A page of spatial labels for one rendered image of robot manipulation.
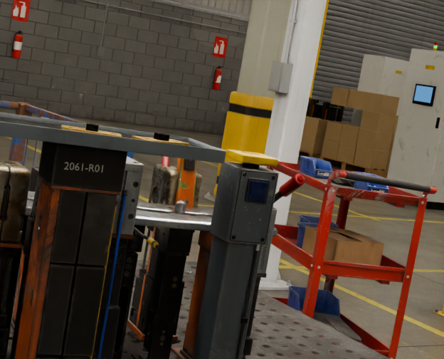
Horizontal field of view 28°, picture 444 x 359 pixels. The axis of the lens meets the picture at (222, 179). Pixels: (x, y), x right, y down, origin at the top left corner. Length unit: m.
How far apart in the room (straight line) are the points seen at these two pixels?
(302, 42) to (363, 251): 2.04
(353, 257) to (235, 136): 5.07
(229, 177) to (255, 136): 7.33
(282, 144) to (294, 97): 0.30
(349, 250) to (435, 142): 7.97
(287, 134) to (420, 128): 6.45
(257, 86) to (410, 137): 3.73
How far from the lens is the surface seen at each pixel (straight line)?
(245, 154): 1.31
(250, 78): 8.71
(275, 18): 8.74
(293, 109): 5.51
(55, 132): 1.17
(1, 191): 1.38
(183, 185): 1.81
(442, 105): 11.65
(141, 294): 1.91
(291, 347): 2.02
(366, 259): 3.80
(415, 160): 11.85
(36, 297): 1.25
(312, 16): 5.54
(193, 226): 1.60
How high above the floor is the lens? 1.27
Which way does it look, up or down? 7 degrees down
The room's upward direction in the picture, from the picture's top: 10 degrees clockwise
